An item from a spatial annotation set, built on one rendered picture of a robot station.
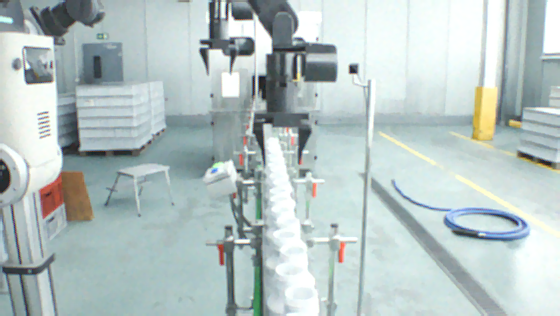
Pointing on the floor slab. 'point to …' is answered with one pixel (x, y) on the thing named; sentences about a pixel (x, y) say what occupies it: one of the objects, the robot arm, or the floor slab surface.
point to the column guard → (484, 113)
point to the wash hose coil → (476, 229)
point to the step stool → (137, 180)
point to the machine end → (228, 119)
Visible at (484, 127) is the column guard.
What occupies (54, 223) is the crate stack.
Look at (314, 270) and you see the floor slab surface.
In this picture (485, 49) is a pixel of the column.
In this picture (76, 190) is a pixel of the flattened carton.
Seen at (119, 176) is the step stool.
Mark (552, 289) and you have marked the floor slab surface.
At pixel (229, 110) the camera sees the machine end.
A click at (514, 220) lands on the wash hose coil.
